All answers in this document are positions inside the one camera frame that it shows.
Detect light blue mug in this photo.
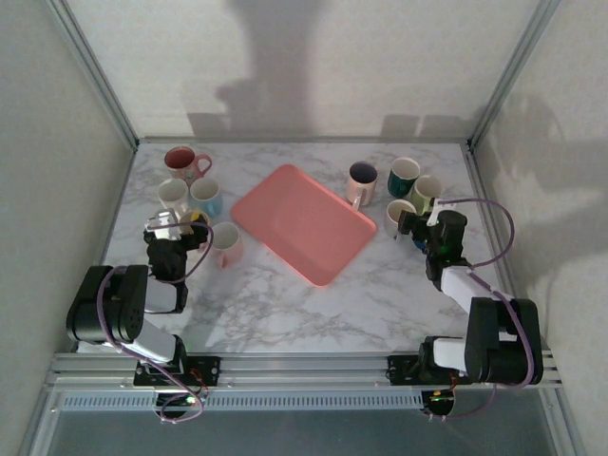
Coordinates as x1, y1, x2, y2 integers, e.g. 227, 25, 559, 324
189, 178, 225, 219

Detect white faceted mug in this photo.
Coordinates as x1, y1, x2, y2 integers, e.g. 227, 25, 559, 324
157, 178, 190, 216

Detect light green mug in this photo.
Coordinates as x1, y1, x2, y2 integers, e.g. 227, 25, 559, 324
409, 174, 446, 216

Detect dark pink printed mug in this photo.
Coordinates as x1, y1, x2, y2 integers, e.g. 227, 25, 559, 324
163, 146, 214, 187

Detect silver chrome mug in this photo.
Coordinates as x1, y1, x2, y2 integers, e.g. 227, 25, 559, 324
383, 199, 419, 239

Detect dark green mug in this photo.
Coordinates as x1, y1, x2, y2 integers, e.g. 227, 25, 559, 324
386, 157, 422, 200

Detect pink mug with navy inside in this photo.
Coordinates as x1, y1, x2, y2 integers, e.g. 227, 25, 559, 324
345, 161, 380, 213

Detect aluminium side rails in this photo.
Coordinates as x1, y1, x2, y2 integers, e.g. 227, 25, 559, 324
463, 144, 531, 351

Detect pink plastic tray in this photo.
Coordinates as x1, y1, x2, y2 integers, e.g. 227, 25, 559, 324
230, 163, 379, 288

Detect black controller board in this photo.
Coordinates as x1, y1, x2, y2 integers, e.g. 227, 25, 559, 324
154, 391, 200, 419
422, 389, 457, 419

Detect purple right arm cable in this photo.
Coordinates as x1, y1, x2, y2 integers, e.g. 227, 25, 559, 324
429, 197, 545, 423

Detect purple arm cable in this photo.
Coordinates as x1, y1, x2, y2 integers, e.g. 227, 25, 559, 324
97, 222, 215, 424
429, 197, 545, 423

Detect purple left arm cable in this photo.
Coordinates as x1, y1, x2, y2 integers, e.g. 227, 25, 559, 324
97, 222, 215, 424

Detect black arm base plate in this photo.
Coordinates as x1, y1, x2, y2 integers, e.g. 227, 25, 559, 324
387, 353, 475, 386
133, 354, 223, 387

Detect aluminium frame post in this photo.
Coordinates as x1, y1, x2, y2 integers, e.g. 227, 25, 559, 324
467, 0, 564, 149
45, 0, 140, 148

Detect wide slotted aluminium rail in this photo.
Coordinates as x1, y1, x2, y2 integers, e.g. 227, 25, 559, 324
45, 349, 564, 393

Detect grey slotted cable duct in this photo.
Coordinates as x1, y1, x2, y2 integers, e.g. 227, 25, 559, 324
56, 391, 427, 412

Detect aluminium frame leg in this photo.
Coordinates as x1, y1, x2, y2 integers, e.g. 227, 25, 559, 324
541, 387, 588, 456
18, 387, 66, 456

